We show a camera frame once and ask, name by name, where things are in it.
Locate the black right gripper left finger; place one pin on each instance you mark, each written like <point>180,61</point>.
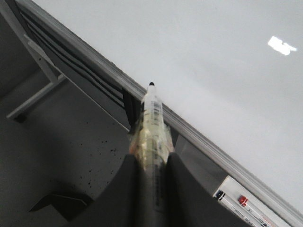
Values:
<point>116,205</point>

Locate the white whiteboard with aluminium frame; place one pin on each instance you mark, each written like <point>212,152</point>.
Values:
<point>231,69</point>

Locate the red capped whiteboard marker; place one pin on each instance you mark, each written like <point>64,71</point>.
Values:
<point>257,213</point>

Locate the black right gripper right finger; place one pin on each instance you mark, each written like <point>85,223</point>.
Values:
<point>189,204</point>

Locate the black capped whiteboard marker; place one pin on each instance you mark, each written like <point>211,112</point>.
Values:
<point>229,204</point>

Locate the white marker tray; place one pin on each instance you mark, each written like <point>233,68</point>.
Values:
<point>234,189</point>

